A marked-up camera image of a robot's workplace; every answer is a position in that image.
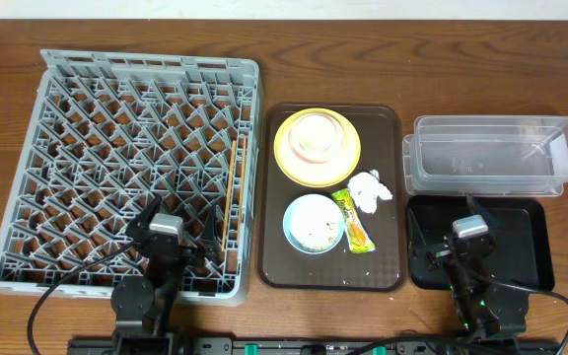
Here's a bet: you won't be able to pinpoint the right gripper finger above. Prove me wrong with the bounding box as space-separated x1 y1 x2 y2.
466 194 499 230
407 209 427 259

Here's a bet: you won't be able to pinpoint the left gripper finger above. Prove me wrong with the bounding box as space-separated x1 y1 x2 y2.
125 195 162 242
200 205 220 259

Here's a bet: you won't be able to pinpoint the green orange snack wrapper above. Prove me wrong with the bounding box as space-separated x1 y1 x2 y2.
331 188 376 254

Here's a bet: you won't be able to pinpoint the white paper napkin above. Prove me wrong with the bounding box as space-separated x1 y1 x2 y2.
347 170 393 214

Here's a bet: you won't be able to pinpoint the leftover rice food scraps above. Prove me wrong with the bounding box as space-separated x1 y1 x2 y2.
291 196 344 252

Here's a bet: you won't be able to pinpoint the light blue small bowl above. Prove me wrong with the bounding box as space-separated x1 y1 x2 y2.
282 193 347 255

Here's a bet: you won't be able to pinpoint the pink plastic bowl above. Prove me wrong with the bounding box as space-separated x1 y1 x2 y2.
289 113 344 164

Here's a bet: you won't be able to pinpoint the white plastic cup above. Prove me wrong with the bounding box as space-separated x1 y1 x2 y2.
293 114 342 155

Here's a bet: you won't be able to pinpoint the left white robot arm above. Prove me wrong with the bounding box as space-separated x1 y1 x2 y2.
109 196 221 355

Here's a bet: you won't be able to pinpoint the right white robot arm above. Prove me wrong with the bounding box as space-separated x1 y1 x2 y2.
407 195 529 340

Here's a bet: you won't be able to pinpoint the clear plastic waste bin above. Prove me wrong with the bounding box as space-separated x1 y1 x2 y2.
402 115 568 197

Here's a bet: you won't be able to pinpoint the left wooden chopstick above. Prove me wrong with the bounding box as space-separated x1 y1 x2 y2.
221 141 237 251

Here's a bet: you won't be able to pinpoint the wooden chopstick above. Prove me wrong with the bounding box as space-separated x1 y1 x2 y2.
236 135 248 237
221 141 237 251

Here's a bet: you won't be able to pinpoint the black plastic tray bin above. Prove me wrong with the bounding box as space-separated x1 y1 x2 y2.
407 195 555 291

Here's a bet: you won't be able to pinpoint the dark brown serving tray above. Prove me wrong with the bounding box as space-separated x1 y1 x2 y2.
255 104 408 292

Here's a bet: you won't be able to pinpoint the grey plastic dish rack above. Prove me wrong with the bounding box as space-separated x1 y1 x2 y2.
0 49 263 307

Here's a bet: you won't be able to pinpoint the right wooden chopstick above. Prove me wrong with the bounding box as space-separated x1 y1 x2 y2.
236 135 248 237

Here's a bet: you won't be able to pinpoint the yellow plastic plate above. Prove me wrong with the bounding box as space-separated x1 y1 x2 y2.
273 107 361 187

